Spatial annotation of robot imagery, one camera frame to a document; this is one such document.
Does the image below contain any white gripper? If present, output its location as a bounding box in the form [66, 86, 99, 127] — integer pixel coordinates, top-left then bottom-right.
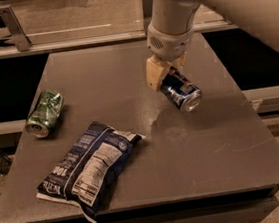
[146, 24, 193, 91]

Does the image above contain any blue pepsi can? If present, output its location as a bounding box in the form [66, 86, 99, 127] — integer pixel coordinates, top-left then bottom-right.
[160, 66, 202, 112]

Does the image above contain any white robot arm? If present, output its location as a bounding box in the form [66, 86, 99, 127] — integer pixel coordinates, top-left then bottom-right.
[146, 0, 279, 91]

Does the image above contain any crushed green soda can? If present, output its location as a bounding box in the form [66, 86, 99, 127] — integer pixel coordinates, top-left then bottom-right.
[25, 89, 64, 138]

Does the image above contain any dark blue chip bag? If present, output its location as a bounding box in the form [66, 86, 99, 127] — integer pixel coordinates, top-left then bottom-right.
[36, 121, 143, 223]

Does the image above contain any glass barrier panel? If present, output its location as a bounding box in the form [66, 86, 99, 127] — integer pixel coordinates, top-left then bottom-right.
[0, 0, 224, 48]

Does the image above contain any middle metal bracket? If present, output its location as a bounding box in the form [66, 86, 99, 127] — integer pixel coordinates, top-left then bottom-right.
[141, 0, 153, 29]

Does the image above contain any metal bracket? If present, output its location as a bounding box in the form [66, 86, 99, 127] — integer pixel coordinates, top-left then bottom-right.
[0, 5, 31, 52]
[141, 0, 153, 29]

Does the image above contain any left metal bracket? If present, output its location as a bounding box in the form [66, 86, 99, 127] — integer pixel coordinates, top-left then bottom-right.
[0, 5, 31, 52]

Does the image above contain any metal rail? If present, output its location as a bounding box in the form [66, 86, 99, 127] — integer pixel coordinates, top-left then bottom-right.
[0, 18, 239, 60]

